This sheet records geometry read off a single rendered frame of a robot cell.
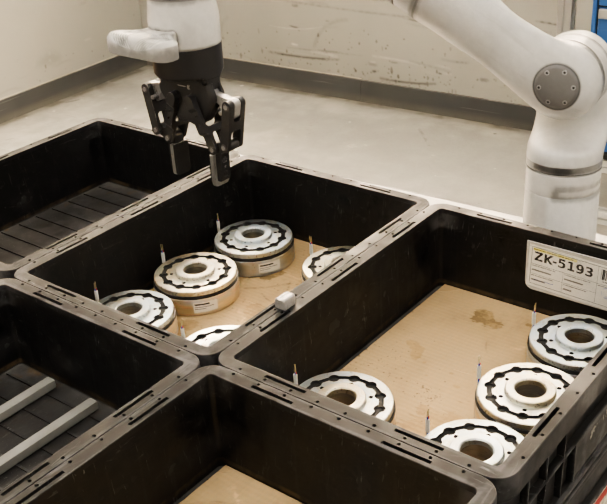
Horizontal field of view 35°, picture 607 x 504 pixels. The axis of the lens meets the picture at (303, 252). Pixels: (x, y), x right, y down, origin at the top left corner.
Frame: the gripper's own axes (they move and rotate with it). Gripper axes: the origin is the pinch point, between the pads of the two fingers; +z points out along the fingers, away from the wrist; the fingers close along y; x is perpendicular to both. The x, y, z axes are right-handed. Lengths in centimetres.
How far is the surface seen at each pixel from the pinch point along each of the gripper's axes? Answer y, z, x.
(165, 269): 7.2, 15.0, 1.0
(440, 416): -33.9, 18.0, 3.4
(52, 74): 295, 86, -190
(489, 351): -32.2, 17.9, -9.2
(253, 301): -3.7, 17.8, -2.8
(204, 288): -0.7, 14.7, 2.1
